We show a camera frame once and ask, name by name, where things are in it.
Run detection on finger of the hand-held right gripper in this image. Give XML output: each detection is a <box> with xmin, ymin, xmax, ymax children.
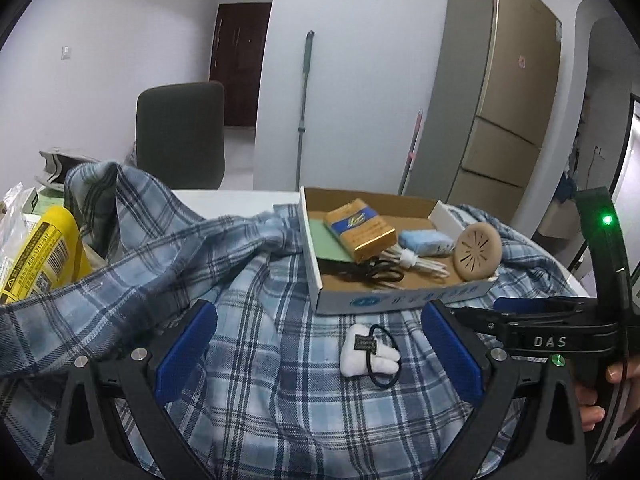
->
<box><xmin>492</xmin><ymin>296</ymin><xmax>598</xmax><ymax>313</ymax></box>
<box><xmin>450</xmin><ymin>306</ymin><xmax>601</xmax><ymax>335</ymax></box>

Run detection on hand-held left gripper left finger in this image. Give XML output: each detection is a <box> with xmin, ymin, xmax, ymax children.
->
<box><xmin>50</xmin><ymin>299</ymin><xmax>221</xmax><ymax>480</ymax></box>

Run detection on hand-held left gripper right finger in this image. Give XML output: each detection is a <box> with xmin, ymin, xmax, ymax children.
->
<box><xmin>420</xmin><ymin>300</ymin><xmax>588</xmax><ymax>480</ymax></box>

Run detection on round tan slotted disc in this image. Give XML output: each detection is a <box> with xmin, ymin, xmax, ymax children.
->
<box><xmin>452</xmin><ymin>222</ymin><xmax>503</xmax><ymax>282</ymax></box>

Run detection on white plush hair tie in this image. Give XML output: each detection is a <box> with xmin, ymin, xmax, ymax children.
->
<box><xmin>340</xmin><ymin>322</ymin><xmax>403</xmax><ymax>389</ymax></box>

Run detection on light blue tissue packet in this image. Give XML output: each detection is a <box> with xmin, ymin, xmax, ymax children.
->
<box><xmin>397</xmin><ymin>230</ymin><xmax>455</xmax><ymax>257</ymax></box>

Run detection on blue and gold packet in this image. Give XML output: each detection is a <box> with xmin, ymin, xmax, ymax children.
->
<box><xmin>322</xmin><ymin>199</ymin><xmax>398</xmax><ymax>264</ymax></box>

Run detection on pale green card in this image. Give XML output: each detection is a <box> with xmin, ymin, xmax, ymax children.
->
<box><xmin>306</xmin><ymin>217</ymin><xmax>356</xmax><ymax>263</ymax></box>

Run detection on person's right hand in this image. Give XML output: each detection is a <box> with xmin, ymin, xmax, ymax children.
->
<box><xmin>575</xmin><ymin>360</ymin><xmax>640</xmax><ymax>431</ymax></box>

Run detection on brown cardboard carton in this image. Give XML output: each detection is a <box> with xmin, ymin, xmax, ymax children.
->
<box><xmin>537</xmin><ymin>200</ymin><xmax>581</xmax><ymax>238</ymax></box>

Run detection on blue plaid shirt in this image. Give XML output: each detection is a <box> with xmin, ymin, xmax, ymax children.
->
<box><xmin>0</xmin><ymin>160</ymin><xmax>583</xmax><ymax>480</ymax></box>

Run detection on black scissors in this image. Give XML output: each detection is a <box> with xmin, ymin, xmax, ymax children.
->
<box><xmin>320</xmin><ymin>257</ymin><xmax>406</xmax><ymax>286</ymax></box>

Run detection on yellow bottle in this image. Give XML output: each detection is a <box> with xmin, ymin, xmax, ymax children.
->
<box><xmin>0</xmin><ymin>205</ymin><xmax>93</xmax><ymax>306</ymax></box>

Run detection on pale green box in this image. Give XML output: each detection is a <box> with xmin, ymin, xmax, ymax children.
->
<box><xmin>22</xmin><ymin>187</ymin><xmax>68</xmax><ymax>216</ymax></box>

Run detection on gold refrigerator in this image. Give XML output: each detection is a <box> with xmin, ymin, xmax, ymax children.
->
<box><xmin>406</xmin><ymin>0</ymin><xmax>562</xmax><ymax>233</ymax></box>

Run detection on clear plastic bag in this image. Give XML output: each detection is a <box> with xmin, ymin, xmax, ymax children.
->
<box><xmin>0</xmin><ymin>182</ymin><xmax>41</xmax><ymax>271</ymax></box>

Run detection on dark grey chair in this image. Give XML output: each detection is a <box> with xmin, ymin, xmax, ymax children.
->
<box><xmin>136</xmin><ymin>80</ymin><xmax>226</xmax><ymax>191</ymax></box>

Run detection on torn cardboard box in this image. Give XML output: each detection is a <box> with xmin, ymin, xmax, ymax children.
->
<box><xmin>35</xmin><ymin>147</ymin><xmax>101</xmax><ymax>191</ymax></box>

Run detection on dark wooden door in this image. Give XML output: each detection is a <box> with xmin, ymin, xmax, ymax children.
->
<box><xmin>209</xmin><ymin>2</ymin><xmax>273</xmax><ymax>128</ymax></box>

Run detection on white coiled cable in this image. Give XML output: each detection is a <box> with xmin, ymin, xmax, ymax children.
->
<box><xmin>380</xmin><ymin>246</ymin><xmax>451</xmax><ymax>281</ymax></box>

